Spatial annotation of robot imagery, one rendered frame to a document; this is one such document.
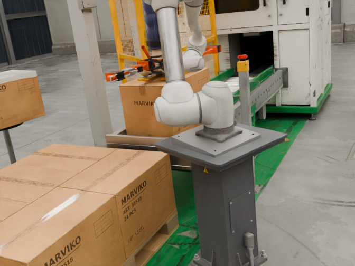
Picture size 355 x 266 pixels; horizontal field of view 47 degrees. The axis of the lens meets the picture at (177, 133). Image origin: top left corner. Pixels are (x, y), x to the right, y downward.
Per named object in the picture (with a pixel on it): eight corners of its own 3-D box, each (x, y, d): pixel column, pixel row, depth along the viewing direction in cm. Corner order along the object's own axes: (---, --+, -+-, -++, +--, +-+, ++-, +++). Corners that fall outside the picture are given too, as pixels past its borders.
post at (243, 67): (248, 186, 321) (239, 60, 290) (256, 187, 318) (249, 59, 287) (245, 190, 316) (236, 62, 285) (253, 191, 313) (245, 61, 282)
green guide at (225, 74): (226, 74, 483) (225, 66, 480) (234, 74, 478) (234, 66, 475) (160, 112, 350) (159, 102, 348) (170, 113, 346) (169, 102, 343)
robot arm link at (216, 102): (238, 126, 203) (237, 84, 194) (202, 131, 200) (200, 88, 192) (229, 116, 218) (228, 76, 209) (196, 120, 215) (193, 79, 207)
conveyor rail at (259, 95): (279, 86, 459) (278, 69, 453) (283, 86, 457) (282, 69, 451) (192, 167, 267) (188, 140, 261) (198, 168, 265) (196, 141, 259)
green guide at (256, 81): (270, 73, 458) (270, 65, 455) (280, 73, 453) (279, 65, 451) (218, 114, 326) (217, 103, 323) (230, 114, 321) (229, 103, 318)
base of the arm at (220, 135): (248, 129, 213) (248, 119, 211) (221, 143, 199) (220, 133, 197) (221, 122, 226) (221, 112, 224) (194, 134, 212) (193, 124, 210)
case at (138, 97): (170, 115, 340) (164, 68, 328) (213, 117, 320) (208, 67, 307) (127, 140, 292) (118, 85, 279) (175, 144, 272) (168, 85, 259)
